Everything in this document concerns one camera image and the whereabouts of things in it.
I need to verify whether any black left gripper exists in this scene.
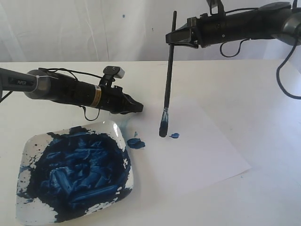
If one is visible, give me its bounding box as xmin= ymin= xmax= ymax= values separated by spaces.
xmin=50 ymin=74 xmax=143 ymax=115

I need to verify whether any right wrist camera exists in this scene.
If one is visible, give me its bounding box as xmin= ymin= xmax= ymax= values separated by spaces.
xmin=207 ymin=0 xmax=226 ymax=16

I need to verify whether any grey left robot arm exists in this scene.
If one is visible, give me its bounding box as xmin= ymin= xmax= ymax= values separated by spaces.
xmin=0 ymin=66 xmax=143 ymax=114

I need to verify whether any black paintbrush silver ferrule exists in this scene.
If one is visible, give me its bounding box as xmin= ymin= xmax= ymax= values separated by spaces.
xmin=158 ymin=10 xmax=177 ymax=138

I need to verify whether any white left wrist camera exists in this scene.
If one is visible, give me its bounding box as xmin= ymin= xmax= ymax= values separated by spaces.
xmin=103 ymin=66 xmax=125 ymax=79

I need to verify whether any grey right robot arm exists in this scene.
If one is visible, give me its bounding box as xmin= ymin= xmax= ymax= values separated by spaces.
xmin=166 ymin=0 xmax=301 ymax=48

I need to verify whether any white backdrop cloth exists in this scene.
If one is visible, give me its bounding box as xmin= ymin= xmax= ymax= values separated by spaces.
xmin=0 ymin=0 xmax=301 ymax=64

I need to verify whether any white plate with blue paint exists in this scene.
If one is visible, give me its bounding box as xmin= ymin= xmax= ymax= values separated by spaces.
xmin=16 ymin=121 xmax=134 ymax=226

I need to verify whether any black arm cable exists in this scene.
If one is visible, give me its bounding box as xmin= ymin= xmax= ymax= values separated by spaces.
xmin=0 ymin=67 xmax=104 ymax=122
xmin=220 ymin=0 xmax=301 ymax=100

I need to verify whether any white paper sheet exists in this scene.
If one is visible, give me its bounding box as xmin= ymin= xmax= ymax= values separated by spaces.
xmin=127 ymin=97 xmax=250 ymax=197

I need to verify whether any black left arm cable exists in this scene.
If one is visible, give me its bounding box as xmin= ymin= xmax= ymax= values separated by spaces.
xmin=0 ymin=67 xmax=104 ymax=122

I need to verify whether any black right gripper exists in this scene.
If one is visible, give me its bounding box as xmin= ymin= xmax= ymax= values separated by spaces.
xmin=166 ymin=8 xmax=286 ymax=48

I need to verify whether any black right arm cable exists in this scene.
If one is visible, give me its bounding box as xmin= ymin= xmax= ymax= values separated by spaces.
xmin=220 ymin=0 xmax=301 ymax=100

